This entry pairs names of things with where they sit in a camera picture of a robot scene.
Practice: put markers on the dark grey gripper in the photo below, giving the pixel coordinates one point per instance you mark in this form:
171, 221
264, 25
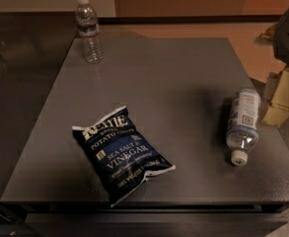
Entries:
277, 110

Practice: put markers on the blue label plastic bottle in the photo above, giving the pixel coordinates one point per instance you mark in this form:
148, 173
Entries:
242, 134

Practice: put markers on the clear water bottle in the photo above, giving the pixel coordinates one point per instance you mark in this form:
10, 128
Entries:
88, 30

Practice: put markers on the blue Kettle chips bag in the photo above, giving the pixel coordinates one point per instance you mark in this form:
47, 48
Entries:
120, 154

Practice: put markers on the dark glass side table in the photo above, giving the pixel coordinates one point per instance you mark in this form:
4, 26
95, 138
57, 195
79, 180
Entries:
32, 49

